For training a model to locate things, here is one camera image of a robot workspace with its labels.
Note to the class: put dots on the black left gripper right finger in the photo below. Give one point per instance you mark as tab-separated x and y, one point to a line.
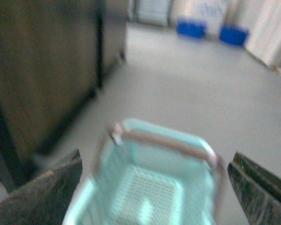
257	190

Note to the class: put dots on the blue crate left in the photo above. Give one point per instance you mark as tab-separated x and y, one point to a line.
191	29

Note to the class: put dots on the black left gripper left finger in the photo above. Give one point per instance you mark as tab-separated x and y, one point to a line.
45	199

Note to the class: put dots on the light blue plastic basket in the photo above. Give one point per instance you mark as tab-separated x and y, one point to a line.
138	183

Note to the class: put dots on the blue crate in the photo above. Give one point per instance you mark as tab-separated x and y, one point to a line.
233	35
191	29

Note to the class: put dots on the dark display shelf unit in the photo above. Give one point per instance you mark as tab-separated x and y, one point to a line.
54	54

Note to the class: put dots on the grey basket handle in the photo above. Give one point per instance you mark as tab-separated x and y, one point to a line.
118	132

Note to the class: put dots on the blue crate right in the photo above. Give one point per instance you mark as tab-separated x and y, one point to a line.
233	35

